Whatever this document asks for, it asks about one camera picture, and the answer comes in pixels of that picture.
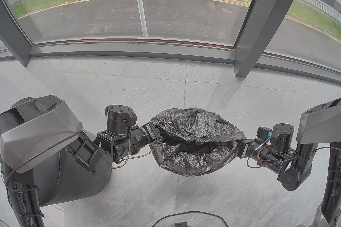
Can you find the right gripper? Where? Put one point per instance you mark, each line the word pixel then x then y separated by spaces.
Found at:
pixel 251 148

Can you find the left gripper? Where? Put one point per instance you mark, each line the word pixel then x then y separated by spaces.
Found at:
pixel 138 138

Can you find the black plastic bag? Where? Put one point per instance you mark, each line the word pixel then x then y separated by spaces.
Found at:
pixel 191 156

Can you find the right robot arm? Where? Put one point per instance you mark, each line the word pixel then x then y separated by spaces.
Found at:
pixel 311 124

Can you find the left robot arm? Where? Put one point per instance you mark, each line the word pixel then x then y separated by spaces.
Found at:
pixel 45 130

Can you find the window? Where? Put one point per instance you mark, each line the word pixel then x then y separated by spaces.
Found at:
pixel 266 21

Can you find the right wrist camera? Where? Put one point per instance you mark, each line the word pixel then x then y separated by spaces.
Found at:
pixel 263 134

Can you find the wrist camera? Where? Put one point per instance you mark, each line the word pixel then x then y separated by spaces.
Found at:
pixel 263 134
pixel 132 118

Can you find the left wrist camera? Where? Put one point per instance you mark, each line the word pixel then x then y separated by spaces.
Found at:
pixel 132 118

